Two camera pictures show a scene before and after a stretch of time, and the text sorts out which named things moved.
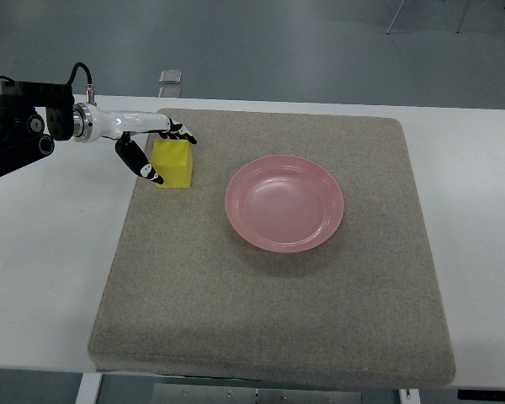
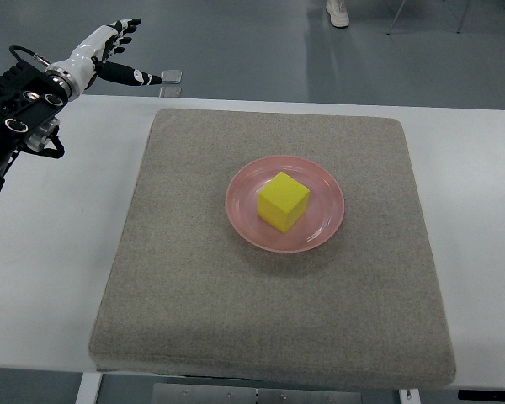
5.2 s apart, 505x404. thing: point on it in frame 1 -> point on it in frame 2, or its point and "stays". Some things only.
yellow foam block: x=172 y=159 -> x=282 y=202
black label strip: x=490 y=395 stays
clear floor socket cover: x=169 y=83 stays
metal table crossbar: x=247 y=394 stays
